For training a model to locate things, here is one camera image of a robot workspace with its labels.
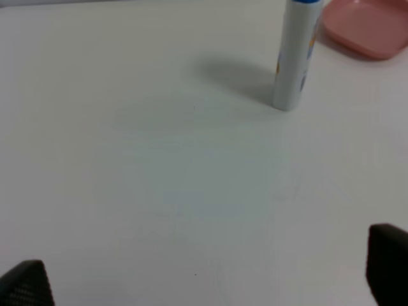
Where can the white shampoo bottle blue cap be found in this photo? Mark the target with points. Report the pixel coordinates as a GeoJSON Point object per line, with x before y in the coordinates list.
{"type": "Point", "coordinates": [300, 27]}

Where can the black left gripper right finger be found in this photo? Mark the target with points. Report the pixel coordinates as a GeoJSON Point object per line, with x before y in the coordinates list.
{"type": "Point", "coordinates": [386, 270]}

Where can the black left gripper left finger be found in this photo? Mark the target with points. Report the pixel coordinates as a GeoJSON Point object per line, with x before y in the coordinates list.
{"type": "Point", "coordinates": [26, 284]}

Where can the pink square plastic plate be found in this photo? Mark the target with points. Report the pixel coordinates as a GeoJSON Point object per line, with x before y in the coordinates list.
{"type": "Point", "coordinates": [374, 29]}

